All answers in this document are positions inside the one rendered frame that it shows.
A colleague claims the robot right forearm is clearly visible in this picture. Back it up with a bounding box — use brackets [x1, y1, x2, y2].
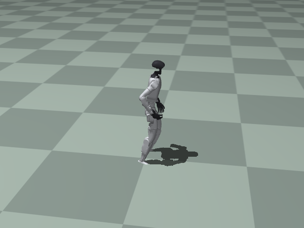
[141, 96, 154, 115]

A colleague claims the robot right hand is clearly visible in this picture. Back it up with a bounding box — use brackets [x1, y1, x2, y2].
[151, 109, 162, 120]

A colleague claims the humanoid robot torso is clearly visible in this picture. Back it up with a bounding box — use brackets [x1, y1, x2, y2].
[145, 74, 162, 116]

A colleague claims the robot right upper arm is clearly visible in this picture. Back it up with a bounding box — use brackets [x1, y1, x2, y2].
[139, 80, 158, 101]

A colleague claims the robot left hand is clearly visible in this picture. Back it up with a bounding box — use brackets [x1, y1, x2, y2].
[156, 98, 165, 113]

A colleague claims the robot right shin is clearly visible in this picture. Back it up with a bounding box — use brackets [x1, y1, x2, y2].
[140, 138, 153, 162]

